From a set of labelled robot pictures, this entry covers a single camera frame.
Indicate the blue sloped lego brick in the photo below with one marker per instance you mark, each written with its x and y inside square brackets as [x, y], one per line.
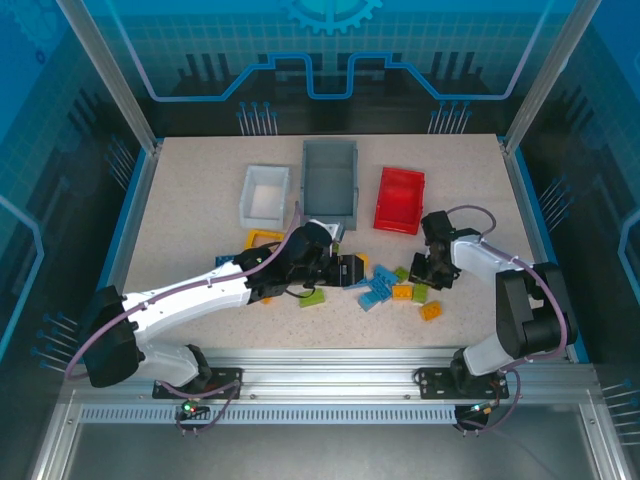
[369, 301]

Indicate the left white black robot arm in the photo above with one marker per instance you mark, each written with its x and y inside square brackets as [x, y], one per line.
[190, 300]

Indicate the blue flat lego plate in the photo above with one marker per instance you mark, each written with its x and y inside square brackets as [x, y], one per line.
[225, 260]

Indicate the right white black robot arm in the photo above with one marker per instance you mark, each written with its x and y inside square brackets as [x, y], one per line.
[480, 255]

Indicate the red plastic bin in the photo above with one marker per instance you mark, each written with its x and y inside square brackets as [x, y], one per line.
[397, 205]

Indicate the white plastic bin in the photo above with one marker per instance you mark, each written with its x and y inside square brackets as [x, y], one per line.
[262, 200]

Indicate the grey plastic bin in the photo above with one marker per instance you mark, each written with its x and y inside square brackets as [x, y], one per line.
[327, 190]

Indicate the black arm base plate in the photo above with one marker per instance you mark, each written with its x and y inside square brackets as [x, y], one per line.
[225, 377]
[435, 382]

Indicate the aluminium mounting beam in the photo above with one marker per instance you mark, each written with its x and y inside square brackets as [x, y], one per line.
[330, 370]

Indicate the yellow-orange lego brick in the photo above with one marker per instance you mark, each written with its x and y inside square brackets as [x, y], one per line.
[363, 259]
[402, 292]
[431, 311]
[266, 300]

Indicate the aluminium table side rail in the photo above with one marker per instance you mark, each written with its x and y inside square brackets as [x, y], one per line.
[530, 200]
[140, 200]

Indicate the yellow lego window frame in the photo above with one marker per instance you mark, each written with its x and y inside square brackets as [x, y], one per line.
[260, 232]

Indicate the steel lower panel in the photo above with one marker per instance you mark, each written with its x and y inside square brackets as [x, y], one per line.
[320, 455]

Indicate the aluminium frame post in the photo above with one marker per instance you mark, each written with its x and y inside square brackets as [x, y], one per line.
[118, 80]
[541, 80]

